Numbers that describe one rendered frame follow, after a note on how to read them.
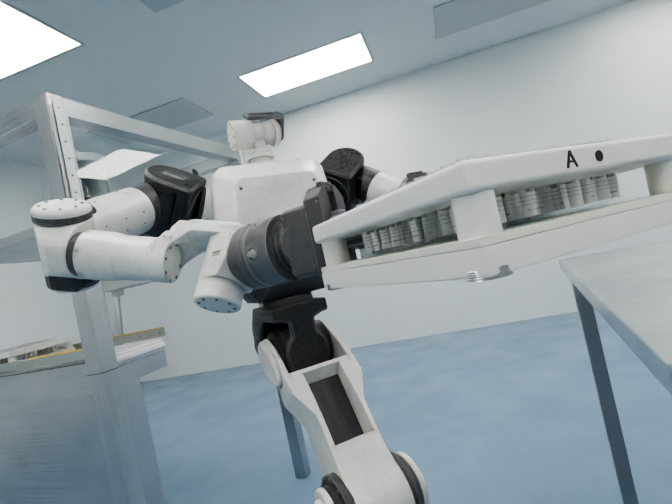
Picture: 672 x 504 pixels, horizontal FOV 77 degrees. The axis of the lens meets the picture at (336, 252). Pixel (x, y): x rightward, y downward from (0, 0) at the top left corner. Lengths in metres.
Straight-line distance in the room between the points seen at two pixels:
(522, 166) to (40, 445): 1.86
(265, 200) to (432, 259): 0.64
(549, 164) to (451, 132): 4.65
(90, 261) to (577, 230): 0.58
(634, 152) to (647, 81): 5.00
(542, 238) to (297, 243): 0.30
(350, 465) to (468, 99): 4.53
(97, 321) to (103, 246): 0.80
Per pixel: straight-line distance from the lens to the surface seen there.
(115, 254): 0.66
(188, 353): 6.02
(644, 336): 0.55
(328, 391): 0.93
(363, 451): 0.85
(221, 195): 0.91
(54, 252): 0.71
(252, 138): 1.00
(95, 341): 1.45
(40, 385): 1.80
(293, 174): 0.94
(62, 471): 1.92
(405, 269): 0.32
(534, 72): 5.19
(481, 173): 0.27
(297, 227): 0.51
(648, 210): 0.39
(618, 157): 0.37
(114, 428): 1.49
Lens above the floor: 1.02
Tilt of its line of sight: 1 degrees up
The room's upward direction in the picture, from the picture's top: 12 degrees counter-clockwise
